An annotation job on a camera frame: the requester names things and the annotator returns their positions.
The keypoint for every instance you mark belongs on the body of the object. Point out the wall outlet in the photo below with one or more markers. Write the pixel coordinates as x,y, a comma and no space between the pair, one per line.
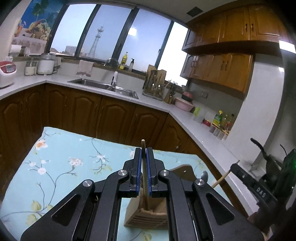
204,95

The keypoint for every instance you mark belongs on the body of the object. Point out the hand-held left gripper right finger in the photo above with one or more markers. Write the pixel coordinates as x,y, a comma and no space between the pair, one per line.
150,172

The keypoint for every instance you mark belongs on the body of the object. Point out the wooden wall cabinets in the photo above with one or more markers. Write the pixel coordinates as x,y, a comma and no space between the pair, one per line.
231,62

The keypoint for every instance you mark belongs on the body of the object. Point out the dark framed kitchen window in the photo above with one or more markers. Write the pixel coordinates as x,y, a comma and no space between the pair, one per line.
106,34

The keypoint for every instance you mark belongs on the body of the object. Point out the range hood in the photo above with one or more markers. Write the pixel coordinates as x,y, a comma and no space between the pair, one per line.
288,45

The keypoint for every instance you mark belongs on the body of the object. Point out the white electric pot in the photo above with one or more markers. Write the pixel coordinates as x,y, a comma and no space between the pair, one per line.
46,66

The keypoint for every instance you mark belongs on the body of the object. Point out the white lidded jar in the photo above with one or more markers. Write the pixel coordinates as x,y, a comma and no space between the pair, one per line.
30,70

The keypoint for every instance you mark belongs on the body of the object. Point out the metal spoon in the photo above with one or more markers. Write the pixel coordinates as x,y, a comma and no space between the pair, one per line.
204,175

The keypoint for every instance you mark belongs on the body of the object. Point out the ceiling vent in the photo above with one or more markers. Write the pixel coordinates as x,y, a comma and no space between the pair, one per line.
194,11

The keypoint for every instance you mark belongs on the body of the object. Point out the black wok with lid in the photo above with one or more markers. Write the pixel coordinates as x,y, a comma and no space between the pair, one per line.
260,146

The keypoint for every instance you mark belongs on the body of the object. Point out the floral light blue tablecloth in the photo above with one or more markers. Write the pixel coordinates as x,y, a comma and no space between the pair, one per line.
57,162

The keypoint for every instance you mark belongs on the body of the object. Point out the white pump bottle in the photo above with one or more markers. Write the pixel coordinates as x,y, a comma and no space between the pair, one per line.
131,66

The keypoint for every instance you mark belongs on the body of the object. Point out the dish rack with cutting boards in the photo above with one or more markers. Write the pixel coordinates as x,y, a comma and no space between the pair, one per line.
153,81

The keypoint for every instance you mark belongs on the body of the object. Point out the yellow cooking oil bottle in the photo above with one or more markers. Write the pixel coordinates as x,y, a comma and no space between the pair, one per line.
217,119

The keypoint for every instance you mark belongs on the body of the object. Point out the wooden utensil holder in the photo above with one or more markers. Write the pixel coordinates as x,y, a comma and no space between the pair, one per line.
148,220

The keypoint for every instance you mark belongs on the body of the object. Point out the green cup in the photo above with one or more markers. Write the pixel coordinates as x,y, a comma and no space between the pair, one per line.
196,111

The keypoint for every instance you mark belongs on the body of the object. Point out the hanging dish towel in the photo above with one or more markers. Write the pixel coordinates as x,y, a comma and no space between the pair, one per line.
85,68

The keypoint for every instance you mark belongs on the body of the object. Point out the stainless steel sink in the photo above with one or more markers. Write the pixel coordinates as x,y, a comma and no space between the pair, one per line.
101,86

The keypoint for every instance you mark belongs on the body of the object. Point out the row of seasoning jars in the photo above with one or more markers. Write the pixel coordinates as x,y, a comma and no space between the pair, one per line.
218,132

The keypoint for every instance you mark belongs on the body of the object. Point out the white and red rice cooker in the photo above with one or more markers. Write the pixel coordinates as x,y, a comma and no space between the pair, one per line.
8,74

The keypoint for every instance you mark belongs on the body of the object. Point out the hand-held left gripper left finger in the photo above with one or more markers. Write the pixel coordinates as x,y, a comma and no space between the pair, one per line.
138,172

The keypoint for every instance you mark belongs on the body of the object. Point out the fruit wall poster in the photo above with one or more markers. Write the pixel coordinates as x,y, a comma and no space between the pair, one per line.
37,25

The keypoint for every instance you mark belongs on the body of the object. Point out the wooden chopstick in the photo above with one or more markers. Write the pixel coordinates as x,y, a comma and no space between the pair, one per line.
144,166
222,179

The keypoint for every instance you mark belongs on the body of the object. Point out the paper towel roll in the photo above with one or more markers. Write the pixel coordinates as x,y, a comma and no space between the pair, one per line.
15,51

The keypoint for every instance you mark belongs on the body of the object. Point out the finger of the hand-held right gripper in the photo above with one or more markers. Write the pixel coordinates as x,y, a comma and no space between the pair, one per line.
249,180

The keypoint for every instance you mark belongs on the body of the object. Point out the yellow detergent bottle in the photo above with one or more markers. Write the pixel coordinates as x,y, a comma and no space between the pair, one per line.
124,62

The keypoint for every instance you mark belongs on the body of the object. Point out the wooden base cabinets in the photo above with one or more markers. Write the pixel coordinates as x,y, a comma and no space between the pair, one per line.
92,111

